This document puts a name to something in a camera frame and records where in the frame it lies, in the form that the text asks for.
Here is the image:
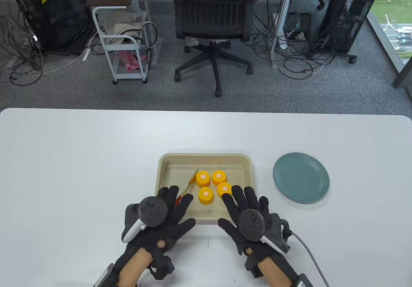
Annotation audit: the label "person's right hand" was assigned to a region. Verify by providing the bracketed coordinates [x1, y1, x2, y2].
[218, 185, 290, 259]

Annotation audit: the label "person's left hand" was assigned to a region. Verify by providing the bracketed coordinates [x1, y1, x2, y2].
[126, 186, 196, 258]

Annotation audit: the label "yellow corn chunk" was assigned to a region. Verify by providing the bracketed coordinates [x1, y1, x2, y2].
[198, 187, 213, 205]
[196, 171, 211, 187]
[217, 182, 233, 198]
[211, 170, 226, 186]

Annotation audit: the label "red-handled metal kitchen tongs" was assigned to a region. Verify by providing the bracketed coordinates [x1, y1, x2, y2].
[157, 162, 199, 207]

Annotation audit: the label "teal round plate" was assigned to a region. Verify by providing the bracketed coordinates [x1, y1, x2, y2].
[273, 153, 330, 204]

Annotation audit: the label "person's right forearm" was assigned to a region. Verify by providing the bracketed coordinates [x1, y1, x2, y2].
[257, 256, 300, 287]

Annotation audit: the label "black and white right controller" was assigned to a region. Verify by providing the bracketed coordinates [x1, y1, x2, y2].
[238, 209, 290, 255]

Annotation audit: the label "black and white controller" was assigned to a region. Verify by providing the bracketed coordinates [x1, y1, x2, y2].
[238, 209, 290, 255]
[122, 196, 168, 244]

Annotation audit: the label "black and white left controller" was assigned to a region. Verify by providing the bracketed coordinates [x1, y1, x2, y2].
[122, 196, 168, 244]

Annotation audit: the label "beige plastic tray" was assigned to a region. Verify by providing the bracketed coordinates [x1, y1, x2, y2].
[154, 153, 254, 225]

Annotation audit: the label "pink bag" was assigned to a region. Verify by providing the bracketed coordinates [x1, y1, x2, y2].
[117, 50, 142, 72]

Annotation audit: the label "white rolling cart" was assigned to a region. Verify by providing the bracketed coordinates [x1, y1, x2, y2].
[92, 6, 152, 85]

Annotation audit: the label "small black equipment box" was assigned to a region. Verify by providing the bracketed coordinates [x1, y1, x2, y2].
[285, 12, 312, 40]

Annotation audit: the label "white metal desk leg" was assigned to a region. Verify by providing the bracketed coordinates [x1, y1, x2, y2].
[270, 0, 296, 70]

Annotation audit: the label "beige cloth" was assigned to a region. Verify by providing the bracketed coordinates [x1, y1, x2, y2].
[104, 11, 144, 38]

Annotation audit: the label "black mesh office chair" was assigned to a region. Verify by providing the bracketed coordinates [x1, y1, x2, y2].
[169, 0, 260, 97]

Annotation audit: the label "black computer tower on stand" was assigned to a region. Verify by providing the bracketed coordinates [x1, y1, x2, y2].
[309, 0, 379, 64]

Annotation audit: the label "black computer tower yellow sticker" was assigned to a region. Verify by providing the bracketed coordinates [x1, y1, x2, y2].
[10, 0, 94, 56]

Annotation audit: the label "grey right glove cable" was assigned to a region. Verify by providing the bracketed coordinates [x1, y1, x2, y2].
[288, 231, 330, 287]

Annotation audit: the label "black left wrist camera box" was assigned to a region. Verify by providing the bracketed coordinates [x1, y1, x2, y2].
[93, 263, 115, 287]

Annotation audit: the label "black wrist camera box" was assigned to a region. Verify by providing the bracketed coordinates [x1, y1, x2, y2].
[93, 263, 115, 287]
[295, 273, 314, 287]

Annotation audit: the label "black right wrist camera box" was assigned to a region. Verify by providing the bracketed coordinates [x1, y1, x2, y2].
[295, 273, 314, 287]

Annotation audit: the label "tangle of black floor cables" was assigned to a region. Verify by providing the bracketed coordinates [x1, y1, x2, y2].
[0, 14, 44, 86]
[251, 10, 337, 80]

